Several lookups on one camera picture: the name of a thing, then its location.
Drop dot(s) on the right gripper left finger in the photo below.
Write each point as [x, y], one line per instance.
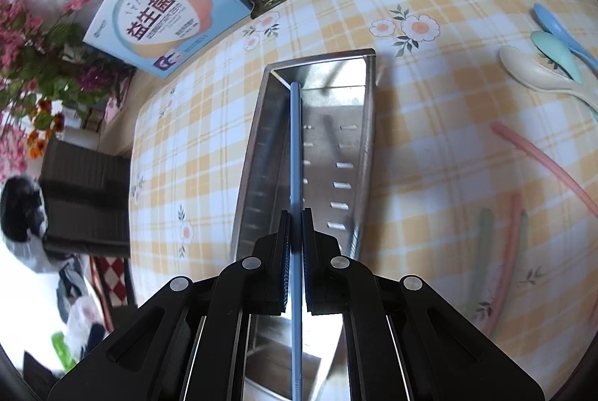
[254, 285]

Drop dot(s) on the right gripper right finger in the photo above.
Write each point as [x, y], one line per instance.
[337, 284]

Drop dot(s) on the blue chopstick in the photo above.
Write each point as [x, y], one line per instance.
[295, 168]

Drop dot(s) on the cream plastic spoon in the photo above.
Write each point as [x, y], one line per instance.
[531, 74]

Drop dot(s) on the blue plastic spoon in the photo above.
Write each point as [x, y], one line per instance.
[551, 24]

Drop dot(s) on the yellow plaid floral tablecloth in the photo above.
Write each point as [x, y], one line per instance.
[437, 163]

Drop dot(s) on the stainless steel utensil tray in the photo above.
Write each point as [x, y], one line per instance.
[337, 92]

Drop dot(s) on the pink chopstick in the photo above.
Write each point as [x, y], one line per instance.
[549, 164]
[510, 260]

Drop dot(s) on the dark wicker chair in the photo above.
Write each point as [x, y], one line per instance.
[86, 195]

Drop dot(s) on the light blue probiotic box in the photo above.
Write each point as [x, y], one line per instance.
[158, 36]

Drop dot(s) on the pink artificial flower bush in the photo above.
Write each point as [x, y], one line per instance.
[43, 63]

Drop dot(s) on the teal plastic spoon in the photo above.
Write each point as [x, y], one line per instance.
[558, 52]

